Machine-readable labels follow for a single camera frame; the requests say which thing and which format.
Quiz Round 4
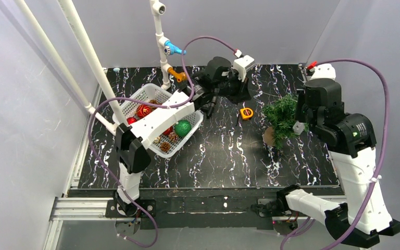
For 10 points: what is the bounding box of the small green christmas tree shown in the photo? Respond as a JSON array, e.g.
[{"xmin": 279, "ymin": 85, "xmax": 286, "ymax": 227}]
[{"xmin": 262, "ymin": 94, "xmax": 299, "ymax": 149}]

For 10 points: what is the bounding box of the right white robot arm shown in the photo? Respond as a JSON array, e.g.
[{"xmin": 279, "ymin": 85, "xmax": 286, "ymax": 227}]
[{"xmin": 276, "ymin": 78, "xmax": 400, "ymax": 248}]

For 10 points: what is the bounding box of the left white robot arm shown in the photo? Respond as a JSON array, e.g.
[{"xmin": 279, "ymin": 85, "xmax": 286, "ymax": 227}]
[{"xmin": 115, "ymin": 55, "xmax": 255, "ymax": 204}]

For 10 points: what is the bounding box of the black cylindrical marker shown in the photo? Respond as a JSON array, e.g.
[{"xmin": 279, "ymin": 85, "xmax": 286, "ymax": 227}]
[{"xmin": 206, "ymin": 96, "xmax": 218, "ymax": 119}]

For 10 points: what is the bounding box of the orange pipe valve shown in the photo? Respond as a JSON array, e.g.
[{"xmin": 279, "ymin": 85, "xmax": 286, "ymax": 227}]
[{"xmin": 168, "ymin": 67, "xmax": 187, "ymax": 83}]

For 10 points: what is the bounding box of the yellow tape measure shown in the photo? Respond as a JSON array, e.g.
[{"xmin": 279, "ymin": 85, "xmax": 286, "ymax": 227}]
[{"xmin": 240, "ymin": 107, "xmax": 254, "ymax": 121}]

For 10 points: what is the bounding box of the blue pipe valve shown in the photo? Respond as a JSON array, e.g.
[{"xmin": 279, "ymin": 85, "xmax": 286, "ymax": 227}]
[{"xmin": 164, "ymin": 40, "xmax": 186, "ymax": 56}]

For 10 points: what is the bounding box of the green glitter ornament ball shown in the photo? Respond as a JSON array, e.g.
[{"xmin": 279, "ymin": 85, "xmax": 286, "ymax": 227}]
[{"xmin": 174, "ymin": 119, "xmax": 192, "ymax": 138}]

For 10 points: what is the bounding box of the red patterned ornament ball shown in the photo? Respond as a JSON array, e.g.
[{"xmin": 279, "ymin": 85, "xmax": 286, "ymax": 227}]
[{"xmin": 135, "ymin": 104, "xmax": 153, "ymax": 119}]

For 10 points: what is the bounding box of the white plastic basket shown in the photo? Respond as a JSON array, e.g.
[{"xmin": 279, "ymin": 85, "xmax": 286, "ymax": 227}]
[{"xmin": 112, "ymin": 84, "xmax": 204, "ymax": 163}]

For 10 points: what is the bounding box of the brown pine cone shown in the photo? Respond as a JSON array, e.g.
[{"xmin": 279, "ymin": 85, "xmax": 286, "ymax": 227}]
[{"xmin": 160, "ymin": 142, "xmax": 171, "ymax": 153}]

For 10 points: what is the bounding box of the white pvc pipe stand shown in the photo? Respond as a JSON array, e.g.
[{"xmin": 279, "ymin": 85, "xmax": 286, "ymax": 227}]
[{"xmin": 149, "ymin": 0, "xmax": 171, "ymax": 90}]

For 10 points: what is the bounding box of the red shiny ornament ball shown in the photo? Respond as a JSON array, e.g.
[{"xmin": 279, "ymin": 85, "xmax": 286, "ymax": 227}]
[{"xmin": 126, "ymin": 117, "xmax": 137, "ymax": 125}]

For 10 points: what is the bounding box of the thin white diagonal pole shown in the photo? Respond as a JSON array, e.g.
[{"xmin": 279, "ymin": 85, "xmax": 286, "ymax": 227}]
[{"xmin": 15, "ymin": 0, "xmax": 117, "ymax": 135}]

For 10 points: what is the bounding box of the thick white diagonal pole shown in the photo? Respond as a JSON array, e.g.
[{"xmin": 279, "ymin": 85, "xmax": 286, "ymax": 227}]
[{"xmin": 58, "ymin": 0, "xmax": 126, "ymax": 135}]

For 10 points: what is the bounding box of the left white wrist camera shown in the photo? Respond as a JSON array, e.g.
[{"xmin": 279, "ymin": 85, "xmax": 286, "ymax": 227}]
[{"xmin": 232, "ymin": 49, "xmax": 256, "ymax": 82}]

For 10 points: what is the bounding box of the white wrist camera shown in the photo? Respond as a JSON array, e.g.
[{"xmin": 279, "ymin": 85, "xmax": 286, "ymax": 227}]
[
  {"xmin": 232, "ymin": 49, "xmax": 256, "ymax": 82},
  {"xmin": 305, "ymin": 61, "xmax": 336, "ymax": 81}
]

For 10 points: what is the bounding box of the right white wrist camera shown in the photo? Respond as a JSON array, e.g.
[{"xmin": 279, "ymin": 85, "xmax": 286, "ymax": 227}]
[{"xmin": 305, "ymin": 61, "xmax": 336, "ymax": 81}]

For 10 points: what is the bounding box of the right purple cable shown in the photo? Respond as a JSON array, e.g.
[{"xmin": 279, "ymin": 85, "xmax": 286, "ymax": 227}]
[{"xmin": 280, "ymin": 58, "xmax": 391, "ymax": 250}]

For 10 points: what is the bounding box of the aluminium frame rail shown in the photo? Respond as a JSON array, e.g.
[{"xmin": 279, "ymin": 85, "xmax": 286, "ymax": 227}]
[{"xmin": 43, "ymin": 82, "xmax": 118, "ymax": 250}]

